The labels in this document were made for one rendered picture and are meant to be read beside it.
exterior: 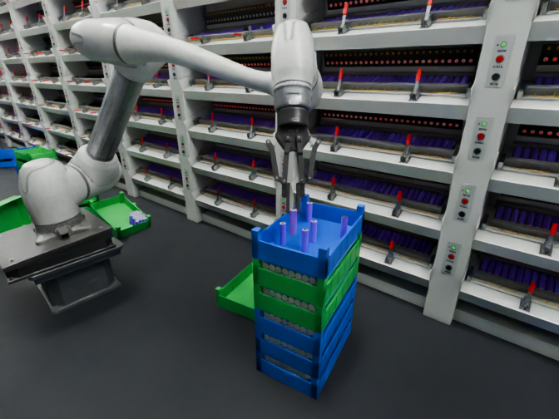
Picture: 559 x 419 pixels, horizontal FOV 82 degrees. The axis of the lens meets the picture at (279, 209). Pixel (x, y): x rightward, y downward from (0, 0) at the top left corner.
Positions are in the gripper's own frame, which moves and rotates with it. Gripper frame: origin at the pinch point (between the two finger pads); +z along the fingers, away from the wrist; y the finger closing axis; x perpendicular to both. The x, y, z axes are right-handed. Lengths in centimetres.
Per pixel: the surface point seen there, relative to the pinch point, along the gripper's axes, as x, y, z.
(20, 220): 110, -152, 6
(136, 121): 123, -92, -56
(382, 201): 48, 37, -2
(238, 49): 58, -20, -67
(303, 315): 5.9, 2.7, 29.1
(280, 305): 8.7, -2.9, 27.3
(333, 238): 16.1, 12.3, 10.4
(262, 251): 4.9, -7.4, 13.0
